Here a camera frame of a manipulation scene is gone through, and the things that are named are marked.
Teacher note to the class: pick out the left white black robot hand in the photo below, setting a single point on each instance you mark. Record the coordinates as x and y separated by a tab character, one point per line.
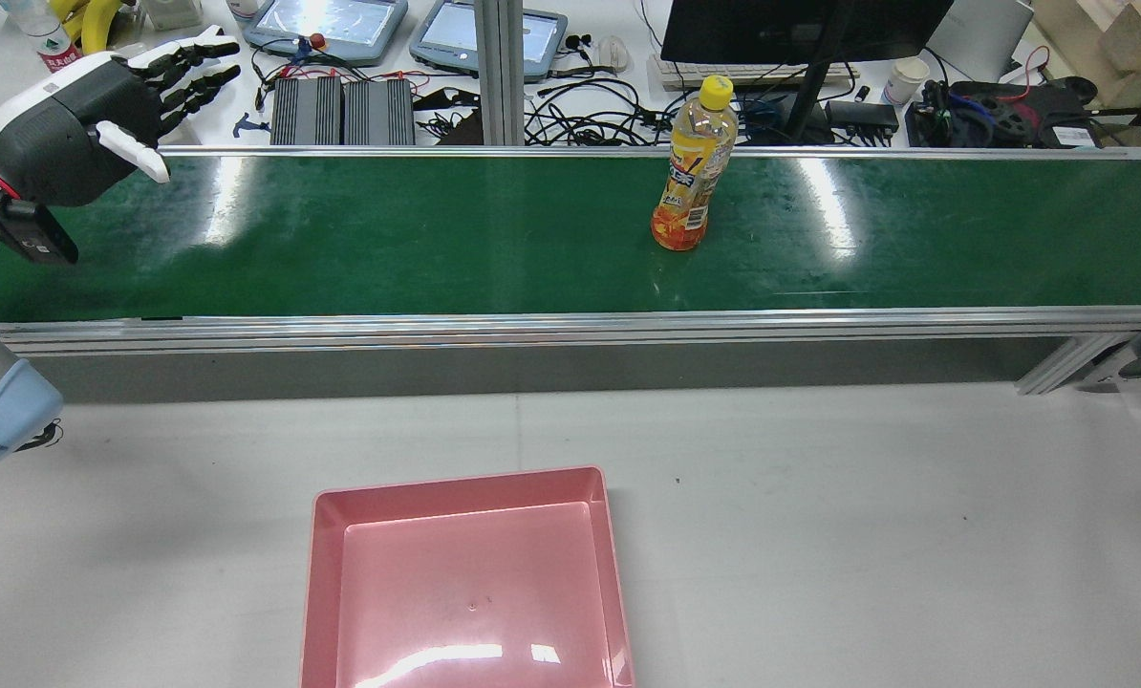
64	143

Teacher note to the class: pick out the pink plastic basket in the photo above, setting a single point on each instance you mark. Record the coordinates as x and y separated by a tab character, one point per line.
465	592

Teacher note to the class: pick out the black spoked object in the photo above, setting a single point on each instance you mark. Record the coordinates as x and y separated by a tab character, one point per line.
1010	115

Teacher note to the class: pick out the clear water bottle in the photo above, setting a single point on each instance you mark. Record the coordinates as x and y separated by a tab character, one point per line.
45	38

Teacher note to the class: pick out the yellow bananas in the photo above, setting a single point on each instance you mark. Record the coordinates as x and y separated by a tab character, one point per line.
102	19

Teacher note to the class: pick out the grey finned controller box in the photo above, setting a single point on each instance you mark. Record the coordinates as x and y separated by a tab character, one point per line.
379	110
308	110

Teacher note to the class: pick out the grey teach pendant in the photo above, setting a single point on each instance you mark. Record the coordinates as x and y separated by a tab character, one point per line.
542	38
327	24

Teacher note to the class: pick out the green conveyor belt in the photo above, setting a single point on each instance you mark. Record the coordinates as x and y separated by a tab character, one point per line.
437	239

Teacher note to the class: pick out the black earphones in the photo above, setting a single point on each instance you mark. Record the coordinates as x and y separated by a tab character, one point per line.
580	41

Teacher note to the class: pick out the white computer mouse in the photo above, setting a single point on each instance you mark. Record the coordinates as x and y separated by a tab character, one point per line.
613	53

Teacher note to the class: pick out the white keyboard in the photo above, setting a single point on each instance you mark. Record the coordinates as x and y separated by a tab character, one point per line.
685	75

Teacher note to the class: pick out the yellow orange drink bottle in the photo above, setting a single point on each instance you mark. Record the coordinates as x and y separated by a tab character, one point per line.
690	182

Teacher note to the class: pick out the black huawei monitor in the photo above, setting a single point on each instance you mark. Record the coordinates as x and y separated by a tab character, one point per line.
800	29

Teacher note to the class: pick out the black multiport hub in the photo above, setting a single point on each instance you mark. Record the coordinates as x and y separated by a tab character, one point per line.
862	115

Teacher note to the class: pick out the white paper cup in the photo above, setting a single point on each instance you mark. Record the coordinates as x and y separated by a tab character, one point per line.
905	81

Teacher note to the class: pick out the silver laptop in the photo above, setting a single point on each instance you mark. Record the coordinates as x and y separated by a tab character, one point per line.
986	33

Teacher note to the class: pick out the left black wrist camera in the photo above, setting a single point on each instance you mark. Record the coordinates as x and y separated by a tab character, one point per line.
35	234

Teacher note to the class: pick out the aluminium camera post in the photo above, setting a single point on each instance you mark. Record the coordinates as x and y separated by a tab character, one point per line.
499	72

